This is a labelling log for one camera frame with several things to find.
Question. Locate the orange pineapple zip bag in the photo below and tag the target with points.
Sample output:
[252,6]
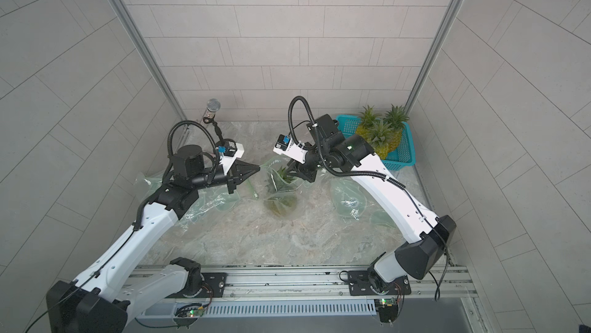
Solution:
[213,205]

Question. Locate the teal plastic basket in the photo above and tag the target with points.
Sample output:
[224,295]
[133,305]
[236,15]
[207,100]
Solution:
[403,156]

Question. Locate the yellow pineapple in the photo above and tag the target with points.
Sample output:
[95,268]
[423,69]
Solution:
[382,137]

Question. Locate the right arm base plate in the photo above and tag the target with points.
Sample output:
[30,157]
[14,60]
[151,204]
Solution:
[360,285]

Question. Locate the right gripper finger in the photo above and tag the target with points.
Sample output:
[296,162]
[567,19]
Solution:
[307,175]
[292,168]

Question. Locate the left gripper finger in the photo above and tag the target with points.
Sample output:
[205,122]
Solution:
[238,174]
[240,165]

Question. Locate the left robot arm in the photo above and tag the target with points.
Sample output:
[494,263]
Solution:
[97,300]

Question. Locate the circuit board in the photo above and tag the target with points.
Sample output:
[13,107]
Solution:
[186,315]
[387,310]

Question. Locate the black microphone stand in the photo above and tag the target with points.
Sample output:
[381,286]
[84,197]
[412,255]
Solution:
[217,132]

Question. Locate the yellow pineapple zip bag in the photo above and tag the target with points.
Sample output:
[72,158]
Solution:
[353,202]

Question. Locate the zip-top bag green pineapple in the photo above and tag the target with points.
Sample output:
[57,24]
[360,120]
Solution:
[159,184]

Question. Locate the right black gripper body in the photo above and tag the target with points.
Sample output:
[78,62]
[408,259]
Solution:
[304,167]

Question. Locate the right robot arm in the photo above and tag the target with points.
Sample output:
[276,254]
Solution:
[427,235]

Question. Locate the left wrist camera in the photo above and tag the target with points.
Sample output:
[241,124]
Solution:
[229,152]

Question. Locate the glitter silver microphone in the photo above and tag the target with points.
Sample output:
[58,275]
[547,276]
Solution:
[212,107]

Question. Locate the aluminium mounting rail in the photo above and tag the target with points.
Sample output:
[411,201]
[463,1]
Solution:
[258,283]

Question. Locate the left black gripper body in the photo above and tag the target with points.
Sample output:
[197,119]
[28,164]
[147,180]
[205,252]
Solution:
[232,176]

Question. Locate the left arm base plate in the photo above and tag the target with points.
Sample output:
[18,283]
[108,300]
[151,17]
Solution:
[213,286]

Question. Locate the bagged pineapple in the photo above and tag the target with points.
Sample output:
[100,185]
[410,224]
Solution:
[281,193]

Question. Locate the left circuit board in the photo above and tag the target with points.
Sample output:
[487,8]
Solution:
[186,315]

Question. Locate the right circuit board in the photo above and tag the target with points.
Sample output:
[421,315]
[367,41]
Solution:
[387,310]

